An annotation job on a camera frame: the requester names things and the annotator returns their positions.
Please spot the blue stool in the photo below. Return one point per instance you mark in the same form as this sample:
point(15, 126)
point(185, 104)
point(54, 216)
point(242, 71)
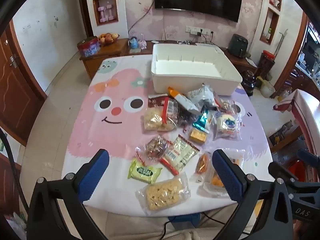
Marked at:
point(185, 220)

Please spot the red striped cracker packet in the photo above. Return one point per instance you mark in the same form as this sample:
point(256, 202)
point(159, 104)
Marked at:
point(178, 153)

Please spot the clear candy packet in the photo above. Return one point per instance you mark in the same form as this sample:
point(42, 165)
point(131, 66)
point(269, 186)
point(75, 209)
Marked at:
point(227, 105)

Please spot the round white cake packet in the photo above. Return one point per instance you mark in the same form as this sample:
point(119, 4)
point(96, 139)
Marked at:
point(226, 126)

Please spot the dark brown ceramic jar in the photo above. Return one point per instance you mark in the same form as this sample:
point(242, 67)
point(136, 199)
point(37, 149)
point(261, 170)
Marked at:
point(248, 83)

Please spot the dark dried fruit packet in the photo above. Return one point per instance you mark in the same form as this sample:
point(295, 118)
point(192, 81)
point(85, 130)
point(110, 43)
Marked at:
point(183, 117)

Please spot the red plastic basin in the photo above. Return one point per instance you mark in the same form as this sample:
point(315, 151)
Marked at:
point(297, 171)

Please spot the white wall sockets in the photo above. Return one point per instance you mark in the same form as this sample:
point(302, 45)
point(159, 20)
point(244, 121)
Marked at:
point(193, 30)

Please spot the clear crumbly rice cake packet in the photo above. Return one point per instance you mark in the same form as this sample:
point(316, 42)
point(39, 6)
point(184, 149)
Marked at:
point(155, 121)

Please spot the yellow oil bottle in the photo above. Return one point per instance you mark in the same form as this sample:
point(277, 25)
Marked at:
point(283, 95)

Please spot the brown wooden door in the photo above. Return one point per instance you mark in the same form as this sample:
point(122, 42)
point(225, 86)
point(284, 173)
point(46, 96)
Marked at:
point(17, 92)

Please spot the dark red snack packet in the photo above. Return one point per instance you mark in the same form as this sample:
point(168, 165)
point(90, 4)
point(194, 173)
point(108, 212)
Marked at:
point(156, 101)

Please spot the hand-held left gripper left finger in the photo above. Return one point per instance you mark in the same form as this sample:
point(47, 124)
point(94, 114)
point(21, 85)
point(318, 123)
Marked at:
point(93, 175)

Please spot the pink figurine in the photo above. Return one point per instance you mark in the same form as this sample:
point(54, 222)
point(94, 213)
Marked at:
point(143, 42)

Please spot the white silver snack packet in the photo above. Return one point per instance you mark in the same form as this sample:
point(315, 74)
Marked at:
point(200, 93)

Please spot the clear chunky puffed rice packet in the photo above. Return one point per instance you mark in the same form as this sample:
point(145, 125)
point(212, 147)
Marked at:
point(162, 196)

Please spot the red lid jar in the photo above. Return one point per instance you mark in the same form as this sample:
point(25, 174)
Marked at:
point(266, 65)

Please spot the orange bread packet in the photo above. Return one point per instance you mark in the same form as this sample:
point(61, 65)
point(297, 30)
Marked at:
point(202, 165)

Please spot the green snack packet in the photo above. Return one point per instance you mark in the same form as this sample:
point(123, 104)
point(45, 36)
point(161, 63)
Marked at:
point(143, 172)

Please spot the white red table cover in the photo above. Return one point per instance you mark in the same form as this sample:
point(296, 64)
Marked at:
point(307, 105)

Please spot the red round tin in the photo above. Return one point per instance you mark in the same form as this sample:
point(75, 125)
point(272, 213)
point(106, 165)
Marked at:
point(88, 47)

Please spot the blue snow globe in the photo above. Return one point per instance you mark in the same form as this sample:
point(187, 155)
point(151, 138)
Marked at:
point(134, 43)

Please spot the teal foil snack packet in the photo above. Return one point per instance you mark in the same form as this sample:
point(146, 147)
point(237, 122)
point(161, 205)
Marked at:
point(201, 122)

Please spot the orange white snack packet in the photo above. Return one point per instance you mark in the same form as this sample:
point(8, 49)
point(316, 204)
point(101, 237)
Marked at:
point(183, 101)

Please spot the white plastic storage box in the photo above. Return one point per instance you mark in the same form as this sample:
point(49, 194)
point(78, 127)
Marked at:
point(187, 80)

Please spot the clear mixed nut packet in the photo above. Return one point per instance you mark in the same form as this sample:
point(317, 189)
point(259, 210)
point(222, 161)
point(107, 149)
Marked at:
point(156, 147)

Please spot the white plastic bucket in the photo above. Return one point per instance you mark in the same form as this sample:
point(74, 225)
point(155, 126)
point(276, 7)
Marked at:
point(267, 88)

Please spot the white pink cup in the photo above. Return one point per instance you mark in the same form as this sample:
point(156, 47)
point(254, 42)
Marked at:
point(275, 2)

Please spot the white paper sheet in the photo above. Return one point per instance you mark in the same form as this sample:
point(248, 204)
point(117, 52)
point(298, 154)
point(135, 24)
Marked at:
point(251, 62)

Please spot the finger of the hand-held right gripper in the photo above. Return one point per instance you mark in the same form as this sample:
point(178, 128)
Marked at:
point(280, 170)
point(308, 156)

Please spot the dark grey air fryer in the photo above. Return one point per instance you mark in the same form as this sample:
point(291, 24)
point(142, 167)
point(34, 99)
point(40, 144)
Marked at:
point(237, 46)

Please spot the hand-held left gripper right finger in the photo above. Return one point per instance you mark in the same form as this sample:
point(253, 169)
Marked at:
point(227, 177)

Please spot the orange cake packet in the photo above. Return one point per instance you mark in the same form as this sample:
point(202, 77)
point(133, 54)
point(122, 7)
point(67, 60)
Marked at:
point(216, 180)

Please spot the yellow cracker packet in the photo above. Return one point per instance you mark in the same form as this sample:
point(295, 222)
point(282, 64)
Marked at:
point(198, 135)

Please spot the wooden television cabinet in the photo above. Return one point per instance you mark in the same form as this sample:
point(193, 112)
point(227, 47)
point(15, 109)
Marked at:
point(112, 50)

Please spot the fruit bowl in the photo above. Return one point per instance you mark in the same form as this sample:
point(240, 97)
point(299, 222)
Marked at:
point(108, 38)

